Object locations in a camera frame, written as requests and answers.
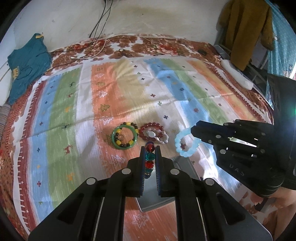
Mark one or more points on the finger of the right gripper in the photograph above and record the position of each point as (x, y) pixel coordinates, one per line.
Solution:
(231, 148)
(245, 130)

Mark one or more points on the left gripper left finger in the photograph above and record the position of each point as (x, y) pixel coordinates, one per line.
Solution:
(96, 209)

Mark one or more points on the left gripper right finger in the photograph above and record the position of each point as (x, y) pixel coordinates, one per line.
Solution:
(204, 210)

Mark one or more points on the green jade bangle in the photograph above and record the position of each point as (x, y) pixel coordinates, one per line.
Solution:
(125, 136)

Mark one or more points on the right hand skin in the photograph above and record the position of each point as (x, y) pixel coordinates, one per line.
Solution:
(285, 204)

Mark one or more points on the white long object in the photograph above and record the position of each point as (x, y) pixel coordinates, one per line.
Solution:
(238, 77)

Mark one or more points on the blue dotted curtain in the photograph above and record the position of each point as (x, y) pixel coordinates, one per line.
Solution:
(281, 60)

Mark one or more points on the striped colourful cloth mat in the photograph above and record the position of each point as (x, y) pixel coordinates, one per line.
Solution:
(129, 104)

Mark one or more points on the mustard hanging garment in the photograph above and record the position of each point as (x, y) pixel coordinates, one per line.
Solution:
(246, 22)

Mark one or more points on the striped brown pillow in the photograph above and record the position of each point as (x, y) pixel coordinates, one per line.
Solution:
(4, 113)

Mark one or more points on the teal folded garment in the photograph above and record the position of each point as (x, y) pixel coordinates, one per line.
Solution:
(28, 64)

